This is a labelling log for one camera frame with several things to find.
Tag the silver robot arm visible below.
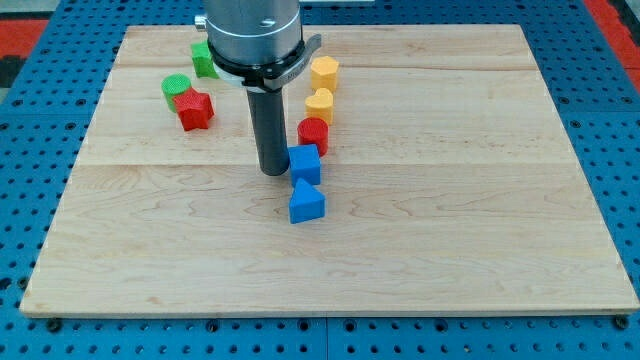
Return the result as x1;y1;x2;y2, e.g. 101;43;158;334
194;0;322;93

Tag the red star block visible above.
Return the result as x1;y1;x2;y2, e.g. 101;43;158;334
173;88;215;131

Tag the green star block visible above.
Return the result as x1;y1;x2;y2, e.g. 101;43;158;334
190;40;218;79

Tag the blue cube block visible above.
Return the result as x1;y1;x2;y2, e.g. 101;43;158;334
288;144;321;186

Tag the blue triangle block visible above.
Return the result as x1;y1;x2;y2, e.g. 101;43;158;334
289;178;326;224

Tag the red cylinder block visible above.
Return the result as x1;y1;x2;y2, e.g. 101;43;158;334
297;117;329;157

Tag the yellow heart block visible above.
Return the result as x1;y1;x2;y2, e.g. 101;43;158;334
304;88;334;125

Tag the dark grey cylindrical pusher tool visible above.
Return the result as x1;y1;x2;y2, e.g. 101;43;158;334
247;89;289;176

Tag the light wooden board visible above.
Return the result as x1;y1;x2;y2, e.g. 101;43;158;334
20;25;639;319

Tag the yellow pentagon block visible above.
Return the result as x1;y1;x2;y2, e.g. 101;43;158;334
310;56;340;92

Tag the green cylinder block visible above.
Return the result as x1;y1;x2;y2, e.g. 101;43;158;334
161;73;192;113

